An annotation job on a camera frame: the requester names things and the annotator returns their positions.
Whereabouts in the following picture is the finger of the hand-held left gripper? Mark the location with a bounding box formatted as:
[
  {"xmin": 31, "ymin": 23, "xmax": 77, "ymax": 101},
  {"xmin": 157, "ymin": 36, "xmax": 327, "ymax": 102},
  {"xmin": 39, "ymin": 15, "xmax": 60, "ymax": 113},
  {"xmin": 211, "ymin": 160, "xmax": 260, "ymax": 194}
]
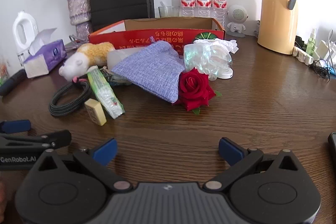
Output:
[
  {"xmin": 0, "ymin": 120, "xmax": 31, "ymax": 133},
  {"xmin": 0, "ymin": 130, "xmax": 72, "ymax": 148}
]

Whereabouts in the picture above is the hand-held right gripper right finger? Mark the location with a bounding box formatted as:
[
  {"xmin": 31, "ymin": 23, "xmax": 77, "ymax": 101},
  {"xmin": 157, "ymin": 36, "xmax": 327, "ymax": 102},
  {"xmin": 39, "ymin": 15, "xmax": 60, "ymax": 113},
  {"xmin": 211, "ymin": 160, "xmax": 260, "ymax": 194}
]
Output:
[{"xmin": 203, "ymin": 137, "xmax": 305, "ymax": 193}]

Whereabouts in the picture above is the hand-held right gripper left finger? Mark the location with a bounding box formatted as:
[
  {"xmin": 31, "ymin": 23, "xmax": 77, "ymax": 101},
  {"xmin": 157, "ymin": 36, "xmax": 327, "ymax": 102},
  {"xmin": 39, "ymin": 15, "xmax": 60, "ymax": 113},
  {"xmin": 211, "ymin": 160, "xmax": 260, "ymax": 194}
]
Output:
[{"xmin": 31, "ymin": 138, "xmax": 134, "ymax": 193}]

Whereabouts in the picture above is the beige mahjong tile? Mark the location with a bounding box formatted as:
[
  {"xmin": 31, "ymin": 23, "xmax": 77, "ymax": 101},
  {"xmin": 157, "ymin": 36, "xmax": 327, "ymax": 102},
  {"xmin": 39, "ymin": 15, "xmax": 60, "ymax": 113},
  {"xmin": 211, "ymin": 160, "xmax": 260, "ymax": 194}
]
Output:
[{"xmin": 84, "ymin": 98, "xmax": 107, "ymax": 126}]

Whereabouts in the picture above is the green snack packet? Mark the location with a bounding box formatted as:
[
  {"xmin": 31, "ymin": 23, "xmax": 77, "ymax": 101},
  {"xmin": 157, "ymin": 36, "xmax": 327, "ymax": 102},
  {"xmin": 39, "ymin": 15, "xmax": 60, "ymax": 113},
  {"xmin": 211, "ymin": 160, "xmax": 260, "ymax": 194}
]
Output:
[{"xmin": 87, "ymin": 67, "xmax": 126, "ymax": 119}]

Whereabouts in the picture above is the small clear packet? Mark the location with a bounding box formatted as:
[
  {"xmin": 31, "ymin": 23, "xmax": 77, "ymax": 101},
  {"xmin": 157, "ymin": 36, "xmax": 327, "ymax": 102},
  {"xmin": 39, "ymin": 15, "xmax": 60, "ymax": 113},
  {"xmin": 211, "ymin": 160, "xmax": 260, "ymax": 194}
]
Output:
[{"xmin": 101, "ymin": 68, "xmax": 133, "ymax": 86}]

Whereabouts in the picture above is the red artificial rose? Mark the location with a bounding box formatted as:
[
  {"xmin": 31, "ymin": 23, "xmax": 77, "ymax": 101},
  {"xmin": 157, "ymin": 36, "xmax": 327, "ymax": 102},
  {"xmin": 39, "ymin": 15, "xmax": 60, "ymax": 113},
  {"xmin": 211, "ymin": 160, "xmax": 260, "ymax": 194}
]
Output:
[{"xmin": 172, "ymin": 67, "xmax": 222, "ymax": 115}]

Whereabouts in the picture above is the white round case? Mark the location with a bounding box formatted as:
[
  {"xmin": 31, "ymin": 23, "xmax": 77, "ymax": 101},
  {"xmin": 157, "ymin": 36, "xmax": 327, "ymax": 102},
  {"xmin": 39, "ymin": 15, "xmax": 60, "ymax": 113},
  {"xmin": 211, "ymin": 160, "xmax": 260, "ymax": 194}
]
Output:
[{"xmin": 217, "ymin": 67, "xmax": 234, "ymax": 80}]

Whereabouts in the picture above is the yellow and white plush toy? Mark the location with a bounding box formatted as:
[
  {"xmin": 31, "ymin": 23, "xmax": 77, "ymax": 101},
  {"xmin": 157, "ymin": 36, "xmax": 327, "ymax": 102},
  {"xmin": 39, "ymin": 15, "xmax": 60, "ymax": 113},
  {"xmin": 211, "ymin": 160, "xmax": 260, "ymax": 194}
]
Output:
[{"xmin": 58, "ymin": 42, "xmax": 116, "ymax": 81}]

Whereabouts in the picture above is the purple knitted cloth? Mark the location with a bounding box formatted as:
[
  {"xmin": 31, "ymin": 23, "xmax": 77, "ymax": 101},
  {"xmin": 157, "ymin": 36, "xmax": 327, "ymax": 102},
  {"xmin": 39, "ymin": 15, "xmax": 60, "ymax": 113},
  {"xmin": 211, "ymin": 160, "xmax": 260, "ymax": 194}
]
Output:
[{"xmin": 111, "ymin": 41, "xmax": 187, "ymax": 104}]

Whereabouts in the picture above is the translucent white container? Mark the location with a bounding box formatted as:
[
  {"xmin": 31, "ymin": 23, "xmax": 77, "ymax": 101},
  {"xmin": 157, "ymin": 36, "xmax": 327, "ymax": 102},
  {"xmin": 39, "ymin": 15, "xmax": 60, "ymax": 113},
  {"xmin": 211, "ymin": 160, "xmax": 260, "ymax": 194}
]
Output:
[{"xmin": 106, "ymin": 47, "xmax": 147, "ymax": 69}]

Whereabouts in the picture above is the clear iridescent plastic bag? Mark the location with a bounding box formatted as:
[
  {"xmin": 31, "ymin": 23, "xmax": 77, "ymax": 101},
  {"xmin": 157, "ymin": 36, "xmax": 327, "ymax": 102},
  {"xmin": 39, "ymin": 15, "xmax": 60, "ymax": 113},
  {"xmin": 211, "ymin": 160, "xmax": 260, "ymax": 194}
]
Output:
[{"xmin": 183, "ymin": 42, "xmax": 233, "ymax": 81}]

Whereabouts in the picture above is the white plastic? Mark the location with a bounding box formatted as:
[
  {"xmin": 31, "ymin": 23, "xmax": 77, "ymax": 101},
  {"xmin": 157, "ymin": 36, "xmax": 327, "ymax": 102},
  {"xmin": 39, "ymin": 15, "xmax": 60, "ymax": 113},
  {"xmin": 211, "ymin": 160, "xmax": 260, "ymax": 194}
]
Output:
[{"xmin": 193, "ymin": 38, "xmax": 239, "ymax": 54}]

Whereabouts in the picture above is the red cardboard box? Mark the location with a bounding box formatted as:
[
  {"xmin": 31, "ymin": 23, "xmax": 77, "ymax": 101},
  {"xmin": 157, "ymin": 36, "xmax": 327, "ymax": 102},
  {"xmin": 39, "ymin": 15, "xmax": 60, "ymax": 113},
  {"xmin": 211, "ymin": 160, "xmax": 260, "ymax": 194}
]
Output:
[{"xmin": 89, "ymin": 17, "xmax": 226, "ymax": 52}]

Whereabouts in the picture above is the black glasses case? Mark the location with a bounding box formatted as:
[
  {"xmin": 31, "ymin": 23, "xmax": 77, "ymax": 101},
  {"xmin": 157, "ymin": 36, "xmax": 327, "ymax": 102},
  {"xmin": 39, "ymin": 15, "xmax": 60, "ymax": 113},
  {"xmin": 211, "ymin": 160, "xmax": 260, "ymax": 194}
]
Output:
[{"xmin": 0, "ymin": 69, "xmax": 27, "ymax": 97}]

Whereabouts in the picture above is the purple tissue pack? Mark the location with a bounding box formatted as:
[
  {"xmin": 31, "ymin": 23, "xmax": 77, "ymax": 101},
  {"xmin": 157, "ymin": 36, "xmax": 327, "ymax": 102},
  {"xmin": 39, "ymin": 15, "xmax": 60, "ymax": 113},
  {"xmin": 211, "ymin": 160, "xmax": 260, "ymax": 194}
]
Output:
[{"xmin": 23, "ymin": 28, "xmax": 67, "ymax": 79}]

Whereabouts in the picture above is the white detergent bottle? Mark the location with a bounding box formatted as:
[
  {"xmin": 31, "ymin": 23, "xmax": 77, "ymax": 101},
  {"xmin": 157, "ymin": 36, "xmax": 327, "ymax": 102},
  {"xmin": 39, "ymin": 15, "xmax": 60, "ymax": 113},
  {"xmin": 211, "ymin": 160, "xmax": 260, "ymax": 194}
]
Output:
[{"xmin": 13, "ymin": 11, "xmax": 40, "ymax": 57}]

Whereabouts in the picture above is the white power strip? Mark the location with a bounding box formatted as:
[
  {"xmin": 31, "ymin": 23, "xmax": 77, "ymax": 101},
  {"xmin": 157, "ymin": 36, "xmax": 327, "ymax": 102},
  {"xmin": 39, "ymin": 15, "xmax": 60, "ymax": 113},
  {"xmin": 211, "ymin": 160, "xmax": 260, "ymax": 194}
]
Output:
[{"xmin": 293, "ymin": 46, "xmax": 314, "ymax": 65}]

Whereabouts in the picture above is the mottled purple vase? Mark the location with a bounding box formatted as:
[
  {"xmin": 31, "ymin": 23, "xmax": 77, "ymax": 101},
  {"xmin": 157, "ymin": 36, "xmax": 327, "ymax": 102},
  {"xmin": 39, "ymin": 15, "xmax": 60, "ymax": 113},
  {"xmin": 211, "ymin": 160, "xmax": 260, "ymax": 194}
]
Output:
[{"xmin": 67, "ymin": 0, "xmax": 93, "ymax": 37}]

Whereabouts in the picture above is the green spray bottle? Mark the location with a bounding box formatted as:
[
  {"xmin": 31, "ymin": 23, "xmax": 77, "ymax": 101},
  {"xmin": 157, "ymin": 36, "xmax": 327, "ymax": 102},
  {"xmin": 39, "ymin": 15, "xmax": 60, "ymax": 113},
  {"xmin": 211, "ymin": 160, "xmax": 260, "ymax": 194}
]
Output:
[{"xmin": 306, "ymin": 28, "xmax": 317, "ymax": 58}]

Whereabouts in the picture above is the white robot-shaped speaker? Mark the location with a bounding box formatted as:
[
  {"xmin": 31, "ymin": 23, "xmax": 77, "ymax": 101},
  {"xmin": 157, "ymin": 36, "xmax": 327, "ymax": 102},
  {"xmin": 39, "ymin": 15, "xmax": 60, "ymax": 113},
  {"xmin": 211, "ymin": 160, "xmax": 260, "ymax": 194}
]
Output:
[{"xmin": 226, "ymin": 5, "xmax": 249, "ymax": 37}]

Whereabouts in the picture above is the white charger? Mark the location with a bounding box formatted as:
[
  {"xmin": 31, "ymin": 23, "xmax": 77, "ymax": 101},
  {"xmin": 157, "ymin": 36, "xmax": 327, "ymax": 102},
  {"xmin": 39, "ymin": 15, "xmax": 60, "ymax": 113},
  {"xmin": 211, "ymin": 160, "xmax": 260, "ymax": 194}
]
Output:
[{"xmin": 315, "ymin": 40, "xmax": 336, "ymax": 60}]

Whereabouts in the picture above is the yellow thermos jug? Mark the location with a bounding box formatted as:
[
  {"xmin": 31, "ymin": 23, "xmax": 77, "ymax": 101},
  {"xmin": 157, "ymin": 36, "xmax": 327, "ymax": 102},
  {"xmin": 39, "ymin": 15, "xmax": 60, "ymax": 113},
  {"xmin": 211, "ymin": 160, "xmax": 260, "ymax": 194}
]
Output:
[{"xmin": 257, "ymin": 0, "xmax": 299, "ymax": 55}]

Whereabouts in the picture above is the small glass cup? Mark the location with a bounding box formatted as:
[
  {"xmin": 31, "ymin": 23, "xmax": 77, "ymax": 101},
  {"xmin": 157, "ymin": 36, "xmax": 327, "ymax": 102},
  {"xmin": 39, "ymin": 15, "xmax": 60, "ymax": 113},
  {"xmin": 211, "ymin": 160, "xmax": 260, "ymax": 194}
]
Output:
[{"xmin": 158, "ymin": 6, "xmax": 180, "ymax": 19}]

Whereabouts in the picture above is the coiled black braided cable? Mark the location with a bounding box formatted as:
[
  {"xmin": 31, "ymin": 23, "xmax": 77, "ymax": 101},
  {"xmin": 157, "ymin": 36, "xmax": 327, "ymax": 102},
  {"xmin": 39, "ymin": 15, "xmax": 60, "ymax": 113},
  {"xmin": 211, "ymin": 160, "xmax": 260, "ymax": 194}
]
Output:
[{"xmin": 49, "ymin": 81, "xmax": 92, "ymax": 117}]

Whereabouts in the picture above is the grey strap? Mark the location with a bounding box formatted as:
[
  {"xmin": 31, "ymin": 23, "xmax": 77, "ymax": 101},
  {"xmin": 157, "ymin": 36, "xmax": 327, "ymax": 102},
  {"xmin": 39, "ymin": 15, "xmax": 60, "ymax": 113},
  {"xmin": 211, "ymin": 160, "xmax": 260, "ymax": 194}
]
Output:
[{"xmin": 64, "ymin": 34, "xmax": 90, "ymax": 52}]

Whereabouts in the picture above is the tangled black cable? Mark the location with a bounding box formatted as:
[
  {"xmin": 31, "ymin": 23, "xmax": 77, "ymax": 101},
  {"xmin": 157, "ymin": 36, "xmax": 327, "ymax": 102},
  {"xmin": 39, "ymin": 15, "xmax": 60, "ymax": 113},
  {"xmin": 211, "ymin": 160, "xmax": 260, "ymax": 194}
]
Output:
[{"xmin": 310, "ymin": 59, "xmax": 332, "ymax": 80}]

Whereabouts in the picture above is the white cable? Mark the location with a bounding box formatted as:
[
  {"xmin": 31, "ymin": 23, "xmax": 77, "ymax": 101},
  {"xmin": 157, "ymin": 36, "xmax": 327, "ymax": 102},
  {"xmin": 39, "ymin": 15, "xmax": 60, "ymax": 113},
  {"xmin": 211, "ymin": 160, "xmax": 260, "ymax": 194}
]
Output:
[{"xmin": 328, "ymin": 28, "xmax": 336, "ymax": 75}]

